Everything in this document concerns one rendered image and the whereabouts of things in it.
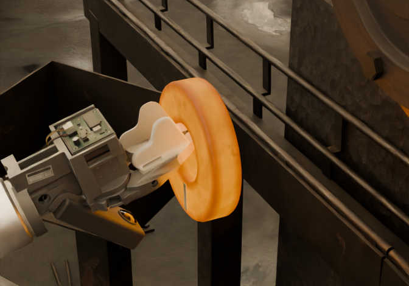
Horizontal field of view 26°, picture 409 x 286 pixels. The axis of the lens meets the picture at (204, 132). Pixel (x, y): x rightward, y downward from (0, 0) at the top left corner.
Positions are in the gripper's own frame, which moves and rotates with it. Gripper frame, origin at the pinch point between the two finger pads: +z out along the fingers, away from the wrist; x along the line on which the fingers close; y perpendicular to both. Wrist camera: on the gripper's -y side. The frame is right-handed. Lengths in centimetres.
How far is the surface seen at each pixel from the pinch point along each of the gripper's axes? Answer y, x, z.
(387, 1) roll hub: 18.5, -19.7, 14.0
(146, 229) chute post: -85, 86, 2
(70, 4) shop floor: -89, 219, 25
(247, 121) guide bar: -19.5, 22.5, 13.3
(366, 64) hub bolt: 12.0, -17.7, 12.2
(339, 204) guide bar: -18.3, -1.9, 13.7
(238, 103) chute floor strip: -27.2, 37.3, 17.5
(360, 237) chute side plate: -18.6, -7.8, 12.7
